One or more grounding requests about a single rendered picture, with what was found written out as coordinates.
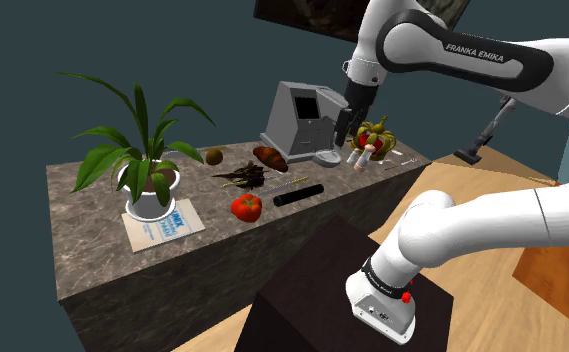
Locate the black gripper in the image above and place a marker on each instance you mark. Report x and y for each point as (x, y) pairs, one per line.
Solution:
(361, 96)

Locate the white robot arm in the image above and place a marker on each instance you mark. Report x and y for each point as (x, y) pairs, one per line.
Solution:
(464, 229)

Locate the grey coffee machine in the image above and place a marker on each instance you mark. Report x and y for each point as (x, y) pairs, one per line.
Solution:
(299, 129)

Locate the small brown stick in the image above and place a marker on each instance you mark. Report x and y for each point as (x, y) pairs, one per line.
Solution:
(391, 167)

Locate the small silver utensil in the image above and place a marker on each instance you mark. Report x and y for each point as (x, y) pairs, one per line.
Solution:
(408, 161)

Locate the brown croissant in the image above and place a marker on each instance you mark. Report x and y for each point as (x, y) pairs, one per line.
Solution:
(270, 158)

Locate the black cylinder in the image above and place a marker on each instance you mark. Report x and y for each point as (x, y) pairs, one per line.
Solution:
(298, 195)

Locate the thin silver knife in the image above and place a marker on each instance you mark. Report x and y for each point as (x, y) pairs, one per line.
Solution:
(284, 185)

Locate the grey upright vacuum cleaner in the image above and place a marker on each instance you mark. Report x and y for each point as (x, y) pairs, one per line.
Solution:
(484, 131)

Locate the dark dried twig bundle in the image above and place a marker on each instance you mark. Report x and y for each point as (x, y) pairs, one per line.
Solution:
(247, 175)

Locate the brown kiwi fruit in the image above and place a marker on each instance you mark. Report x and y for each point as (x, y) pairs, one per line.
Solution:
(214, 157)

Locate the red tomato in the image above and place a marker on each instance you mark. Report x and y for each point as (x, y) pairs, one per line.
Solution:
(246, 207)

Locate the dark robot stand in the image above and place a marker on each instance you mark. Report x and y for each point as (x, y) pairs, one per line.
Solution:
(308, 292)

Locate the white leaflet with blue print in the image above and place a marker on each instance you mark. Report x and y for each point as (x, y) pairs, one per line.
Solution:
(186, 225)

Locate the green plant in white pot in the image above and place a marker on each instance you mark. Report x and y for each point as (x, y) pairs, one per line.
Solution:
(148, 192)

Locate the orange wooden furniture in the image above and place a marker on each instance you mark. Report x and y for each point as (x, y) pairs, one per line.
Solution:
(562, 282)

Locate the dark wall picture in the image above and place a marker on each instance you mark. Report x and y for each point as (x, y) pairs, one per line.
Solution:
(313, 17)

